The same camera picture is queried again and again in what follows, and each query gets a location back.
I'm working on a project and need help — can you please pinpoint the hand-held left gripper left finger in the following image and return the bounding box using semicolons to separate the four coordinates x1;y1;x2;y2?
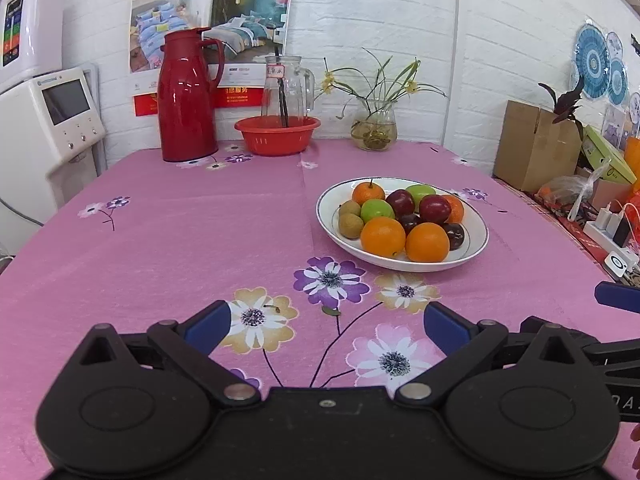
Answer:
64;300;262;408

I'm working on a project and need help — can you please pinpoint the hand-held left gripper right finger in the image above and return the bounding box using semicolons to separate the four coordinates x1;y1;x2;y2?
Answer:
395;301;593;407

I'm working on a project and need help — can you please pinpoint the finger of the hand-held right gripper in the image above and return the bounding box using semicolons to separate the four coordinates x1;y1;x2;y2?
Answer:
519;316;640;377
594;281;640;308

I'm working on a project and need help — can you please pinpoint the round orange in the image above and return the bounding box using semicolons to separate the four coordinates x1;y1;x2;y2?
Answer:
405;222;450;263
360;216;407;258

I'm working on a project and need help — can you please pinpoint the white oval plate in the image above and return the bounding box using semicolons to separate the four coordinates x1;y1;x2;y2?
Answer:
316;177;490;273

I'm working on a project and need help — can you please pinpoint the red apple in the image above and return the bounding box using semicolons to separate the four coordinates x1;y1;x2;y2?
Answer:
385;189;416;218
418;194;452;225

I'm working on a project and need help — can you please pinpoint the orange mandarin with stem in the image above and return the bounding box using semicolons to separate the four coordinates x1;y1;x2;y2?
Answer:
352;180;386;207

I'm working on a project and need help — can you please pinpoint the white power strip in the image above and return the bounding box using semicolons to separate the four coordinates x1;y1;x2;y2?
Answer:
583;220;640;278

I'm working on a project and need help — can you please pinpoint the pink floral tablecloth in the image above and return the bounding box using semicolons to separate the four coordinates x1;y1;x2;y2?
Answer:
0;140;640;480

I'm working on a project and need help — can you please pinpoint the clear plastic bag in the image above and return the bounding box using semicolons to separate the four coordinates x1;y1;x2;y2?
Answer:
536;175;593;212

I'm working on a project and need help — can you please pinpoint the green box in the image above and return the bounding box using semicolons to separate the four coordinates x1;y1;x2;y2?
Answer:
580;125;638;185

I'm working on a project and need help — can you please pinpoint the orange bag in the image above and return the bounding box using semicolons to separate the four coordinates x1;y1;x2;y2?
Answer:
624;136;640;181

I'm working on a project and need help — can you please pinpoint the cardboard box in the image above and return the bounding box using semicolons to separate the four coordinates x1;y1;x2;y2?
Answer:
493;100;583;193

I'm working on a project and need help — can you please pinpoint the red plastic basin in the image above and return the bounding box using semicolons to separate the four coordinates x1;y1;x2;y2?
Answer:
234;116;321;157

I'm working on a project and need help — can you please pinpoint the dark purple plant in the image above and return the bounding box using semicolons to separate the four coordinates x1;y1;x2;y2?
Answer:
538;75;586;141

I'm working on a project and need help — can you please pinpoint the glass vase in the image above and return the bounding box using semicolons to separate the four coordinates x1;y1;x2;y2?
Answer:
350;105;398;152

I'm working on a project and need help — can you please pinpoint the red thermos jug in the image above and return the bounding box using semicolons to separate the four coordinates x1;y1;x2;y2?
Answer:
157;26;227;163

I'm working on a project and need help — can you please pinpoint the large blue patterned plate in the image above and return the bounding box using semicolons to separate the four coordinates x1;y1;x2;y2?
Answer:
574;22;611;101

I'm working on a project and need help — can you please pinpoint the black stirring stick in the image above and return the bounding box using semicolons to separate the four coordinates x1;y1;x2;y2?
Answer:
274;46;290;128

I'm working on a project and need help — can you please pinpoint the white water dispenser with screen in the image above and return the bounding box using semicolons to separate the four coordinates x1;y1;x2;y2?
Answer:
0;66;107;256

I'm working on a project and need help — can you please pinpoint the glass pitcher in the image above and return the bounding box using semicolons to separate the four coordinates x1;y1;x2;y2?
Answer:
261;55;316;126

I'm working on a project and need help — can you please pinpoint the green flowering plant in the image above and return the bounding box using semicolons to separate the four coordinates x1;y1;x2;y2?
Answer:
322;49;448;116

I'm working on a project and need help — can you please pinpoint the wall poster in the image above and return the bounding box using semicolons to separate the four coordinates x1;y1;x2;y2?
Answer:
129;0;293;118

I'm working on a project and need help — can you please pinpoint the white wall appliance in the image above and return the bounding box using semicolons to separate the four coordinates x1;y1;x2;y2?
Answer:
0;0;68;93

